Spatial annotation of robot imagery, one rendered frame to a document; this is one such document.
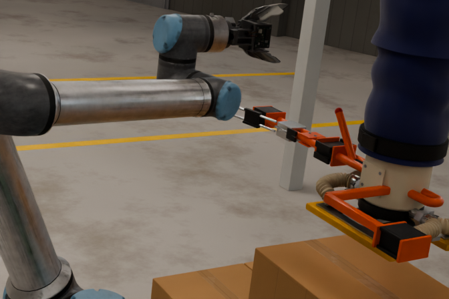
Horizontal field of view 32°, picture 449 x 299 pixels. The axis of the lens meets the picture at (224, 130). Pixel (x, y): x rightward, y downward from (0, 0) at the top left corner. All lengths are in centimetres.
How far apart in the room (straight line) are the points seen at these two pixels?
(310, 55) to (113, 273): 207
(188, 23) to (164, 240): 280
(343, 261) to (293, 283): 21
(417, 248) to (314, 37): 368
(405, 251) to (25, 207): 79
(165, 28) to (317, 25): 347
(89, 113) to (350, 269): 103
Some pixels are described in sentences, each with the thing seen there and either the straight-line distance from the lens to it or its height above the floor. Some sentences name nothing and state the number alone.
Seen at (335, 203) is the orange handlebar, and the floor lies 125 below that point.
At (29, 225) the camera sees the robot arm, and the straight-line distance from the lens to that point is 169.
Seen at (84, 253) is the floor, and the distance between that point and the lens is 433.
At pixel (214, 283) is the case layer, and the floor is 54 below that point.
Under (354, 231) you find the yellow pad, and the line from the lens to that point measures 202.
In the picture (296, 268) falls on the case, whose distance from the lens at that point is 222.
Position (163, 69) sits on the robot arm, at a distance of 187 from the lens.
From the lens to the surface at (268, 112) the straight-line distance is 249.
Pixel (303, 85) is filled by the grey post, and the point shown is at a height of 76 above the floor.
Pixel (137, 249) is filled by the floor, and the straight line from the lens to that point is 440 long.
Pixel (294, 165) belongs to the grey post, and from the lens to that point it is 548.
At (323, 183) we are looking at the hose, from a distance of 215.
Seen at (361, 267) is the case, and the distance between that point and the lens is 229.
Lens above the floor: 190
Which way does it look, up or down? 16 degrees down
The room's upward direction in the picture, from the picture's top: 7 degrees clockwise
